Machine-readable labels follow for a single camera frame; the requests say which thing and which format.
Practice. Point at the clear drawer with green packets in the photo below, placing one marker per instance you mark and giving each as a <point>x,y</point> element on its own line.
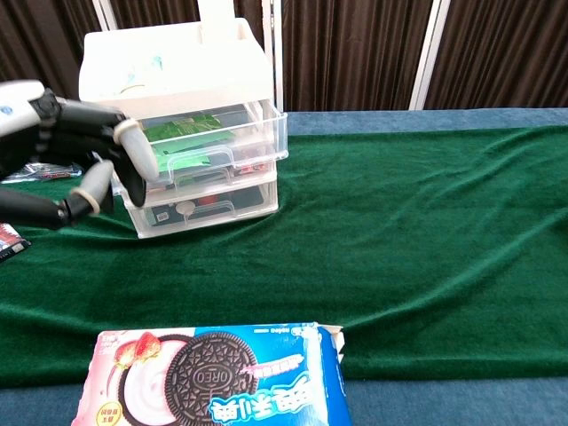
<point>266,137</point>

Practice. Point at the red patterned snack packet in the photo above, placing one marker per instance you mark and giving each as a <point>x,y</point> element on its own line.
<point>11,242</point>

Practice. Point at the blue Oreo cookie box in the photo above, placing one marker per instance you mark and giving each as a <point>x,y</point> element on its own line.
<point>213,381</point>

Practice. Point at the white plastic drawer unit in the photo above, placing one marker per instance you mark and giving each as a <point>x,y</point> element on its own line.
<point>186,75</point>

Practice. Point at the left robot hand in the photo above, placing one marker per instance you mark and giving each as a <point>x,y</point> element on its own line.
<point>66,124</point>

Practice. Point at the dark folding screen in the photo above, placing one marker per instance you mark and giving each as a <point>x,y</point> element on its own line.
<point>355,53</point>

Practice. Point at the clear plastic wrapper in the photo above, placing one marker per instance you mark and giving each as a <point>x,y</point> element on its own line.
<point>49,172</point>

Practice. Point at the blue table cover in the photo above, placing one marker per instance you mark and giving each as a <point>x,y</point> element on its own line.
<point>444,404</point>

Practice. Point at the green velvet cloth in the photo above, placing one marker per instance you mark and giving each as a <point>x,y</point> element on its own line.
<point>377,244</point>

